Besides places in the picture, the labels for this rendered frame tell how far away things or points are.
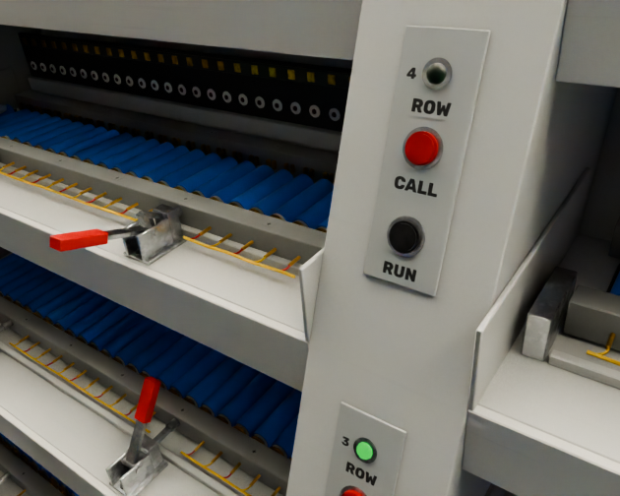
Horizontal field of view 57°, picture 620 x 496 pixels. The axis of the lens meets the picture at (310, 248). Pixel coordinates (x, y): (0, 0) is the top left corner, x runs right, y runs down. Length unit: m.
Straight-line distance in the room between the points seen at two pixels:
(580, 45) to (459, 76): 0.05
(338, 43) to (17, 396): 0.47
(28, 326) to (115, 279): 0.25
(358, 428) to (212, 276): 0.15
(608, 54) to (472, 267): 0.10
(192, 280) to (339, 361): 0.13
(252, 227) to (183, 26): 0.14
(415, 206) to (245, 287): 0.14
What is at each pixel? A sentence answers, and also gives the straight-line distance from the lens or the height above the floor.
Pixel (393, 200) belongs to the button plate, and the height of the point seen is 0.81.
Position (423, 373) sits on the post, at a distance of 0.30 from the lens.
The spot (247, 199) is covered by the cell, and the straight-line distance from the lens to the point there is 0.45.
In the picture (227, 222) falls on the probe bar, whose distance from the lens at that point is 0.41.
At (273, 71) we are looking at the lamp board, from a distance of 0.52.
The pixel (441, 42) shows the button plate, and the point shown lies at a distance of 0.28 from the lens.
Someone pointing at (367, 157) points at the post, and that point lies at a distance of 0.29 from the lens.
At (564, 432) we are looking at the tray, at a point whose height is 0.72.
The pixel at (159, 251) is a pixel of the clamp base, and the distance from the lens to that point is 0.43.
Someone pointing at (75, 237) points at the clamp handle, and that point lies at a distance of 0.39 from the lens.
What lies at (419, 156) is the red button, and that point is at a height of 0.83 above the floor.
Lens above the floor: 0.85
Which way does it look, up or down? 15 degrees down
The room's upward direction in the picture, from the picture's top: 8 degrees clockwise
